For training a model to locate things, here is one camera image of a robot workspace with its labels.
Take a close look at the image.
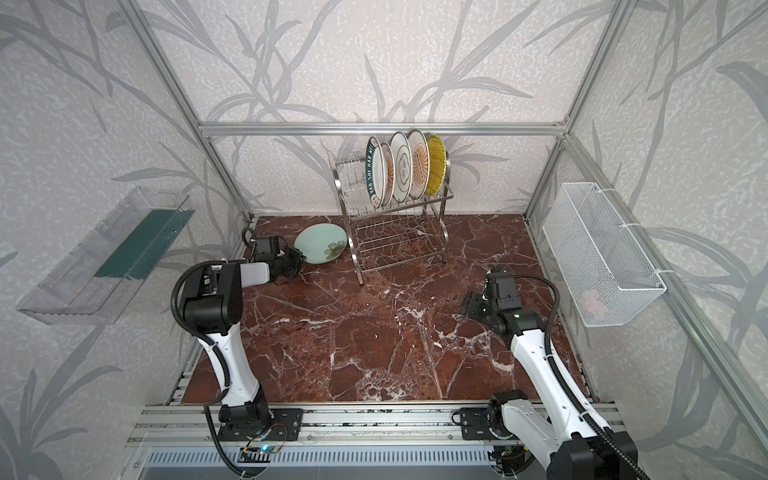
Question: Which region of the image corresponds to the light green flower plate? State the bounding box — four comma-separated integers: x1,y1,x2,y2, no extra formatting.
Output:
294,223,348,265

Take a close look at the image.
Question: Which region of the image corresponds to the white plate green rim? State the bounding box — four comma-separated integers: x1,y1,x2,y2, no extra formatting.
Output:
365,136,387,209

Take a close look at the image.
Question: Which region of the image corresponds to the yellow green striped plate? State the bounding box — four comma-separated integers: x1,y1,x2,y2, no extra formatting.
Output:
425,134,447,197

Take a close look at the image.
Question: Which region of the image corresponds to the white plate green emblem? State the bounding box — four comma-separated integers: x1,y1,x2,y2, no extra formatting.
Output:
390,132,412,203

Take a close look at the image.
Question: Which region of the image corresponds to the large orange sun plate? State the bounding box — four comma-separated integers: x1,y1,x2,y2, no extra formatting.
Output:
407,129,430,199

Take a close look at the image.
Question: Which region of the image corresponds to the small orange sun plate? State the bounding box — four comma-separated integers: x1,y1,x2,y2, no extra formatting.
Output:
381,143,395,206

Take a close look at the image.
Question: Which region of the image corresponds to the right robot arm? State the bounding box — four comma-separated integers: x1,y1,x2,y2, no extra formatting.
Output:
452,267,647,479

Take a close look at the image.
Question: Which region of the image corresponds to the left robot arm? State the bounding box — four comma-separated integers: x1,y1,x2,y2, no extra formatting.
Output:
170,236,306,432

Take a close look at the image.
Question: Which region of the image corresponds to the stainless steel dish rack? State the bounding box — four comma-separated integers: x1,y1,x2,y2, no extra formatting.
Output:
328,154,454,285

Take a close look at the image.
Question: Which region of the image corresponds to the clear plastic tray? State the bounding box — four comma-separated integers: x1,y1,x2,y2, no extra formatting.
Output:
17,187,195,326

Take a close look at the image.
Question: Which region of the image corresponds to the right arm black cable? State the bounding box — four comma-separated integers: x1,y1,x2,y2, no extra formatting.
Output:
509,273,652,480

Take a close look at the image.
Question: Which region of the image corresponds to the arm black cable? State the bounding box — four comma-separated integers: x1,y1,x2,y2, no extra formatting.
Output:
509,273,652,480
170,226,259,475

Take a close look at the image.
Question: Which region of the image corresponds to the white wire mesh basket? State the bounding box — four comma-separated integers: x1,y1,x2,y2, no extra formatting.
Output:
543,182,667,328

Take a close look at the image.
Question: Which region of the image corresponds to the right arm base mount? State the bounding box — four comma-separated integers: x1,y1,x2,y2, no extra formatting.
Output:
450,400,550,445

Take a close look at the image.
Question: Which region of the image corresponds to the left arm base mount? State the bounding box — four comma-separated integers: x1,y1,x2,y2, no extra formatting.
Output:
217,406,304,442

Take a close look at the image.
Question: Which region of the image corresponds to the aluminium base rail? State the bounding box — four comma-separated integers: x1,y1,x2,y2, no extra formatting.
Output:
122,400,631,448

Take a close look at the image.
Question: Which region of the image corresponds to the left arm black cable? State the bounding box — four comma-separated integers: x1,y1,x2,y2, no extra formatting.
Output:
170,226,259,475

